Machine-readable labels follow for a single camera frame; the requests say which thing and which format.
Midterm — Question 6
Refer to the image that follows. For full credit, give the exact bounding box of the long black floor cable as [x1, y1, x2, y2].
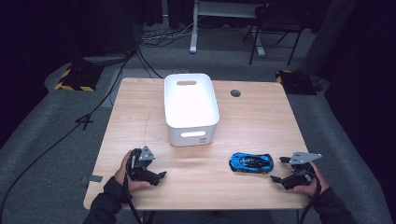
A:
[0, 46, 139, 220]

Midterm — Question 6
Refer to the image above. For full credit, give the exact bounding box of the black metal chair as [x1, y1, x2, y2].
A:
[242, 2, 304, 66]

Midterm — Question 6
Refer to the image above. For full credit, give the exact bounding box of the person's right hand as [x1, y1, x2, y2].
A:
[292, 161, 331, 198]

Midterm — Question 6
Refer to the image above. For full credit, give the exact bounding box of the blue toy sports car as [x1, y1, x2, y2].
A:
[229, 151, 275, 174]

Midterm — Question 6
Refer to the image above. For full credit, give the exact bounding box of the tangle of floor cables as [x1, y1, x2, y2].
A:
[138, 22, 194, 49]

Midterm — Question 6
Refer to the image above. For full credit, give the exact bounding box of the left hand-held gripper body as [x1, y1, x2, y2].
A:
[126, 145, 159, 187]

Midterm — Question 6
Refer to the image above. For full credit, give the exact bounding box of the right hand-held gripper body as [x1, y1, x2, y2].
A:
[281, 151, 323, 191]

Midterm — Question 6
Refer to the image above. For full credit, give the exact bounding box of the right hand-held gripper black cable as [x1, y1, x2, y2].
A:
[298, 169, 322, 224]

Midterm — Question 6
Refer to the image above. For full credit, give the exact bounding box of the hand-held gripper black cable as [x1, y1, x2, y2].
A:
[122, 148, 144, 224]
[298, 169, 322, 224]

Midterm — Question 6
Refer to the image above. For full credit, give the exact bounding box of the yellow black striped stand base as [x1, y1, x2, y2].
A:
[275, 69, 318, 95]
[54, 63, 104, 92]

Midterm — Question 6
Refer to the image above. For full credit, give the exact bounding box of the left hand-held gripper black cable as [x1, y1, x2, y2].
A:
[122, 148, 144, 224]

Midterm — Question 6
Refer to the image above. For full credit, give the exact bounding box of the white plastic storage bin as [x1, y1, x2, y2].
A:
[163, 73, 220, 147]

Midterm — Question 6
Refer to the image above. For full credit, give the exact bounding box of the person's left hand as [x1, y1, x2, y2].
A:
[113, 150, 151, 192]

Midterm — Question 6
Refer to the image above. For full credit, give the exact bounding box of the white desk frame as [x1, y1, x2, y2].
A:
[189, 0, 266, 58]

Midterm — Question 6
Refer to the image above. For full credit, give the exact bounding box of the grey tape piece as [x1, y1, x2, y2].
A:
[80, 175, 104, 184]

